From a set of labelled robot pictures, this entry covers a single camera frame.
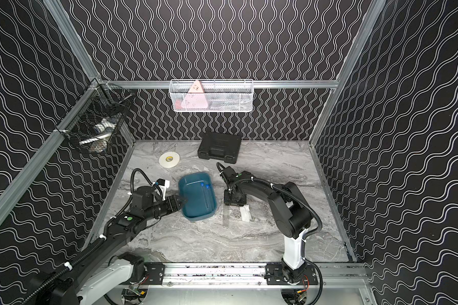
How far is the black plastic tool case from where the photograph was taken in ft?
3.60

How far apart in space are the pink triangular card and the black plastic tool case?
271 millimetres

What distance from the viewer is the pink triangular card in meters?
0.90
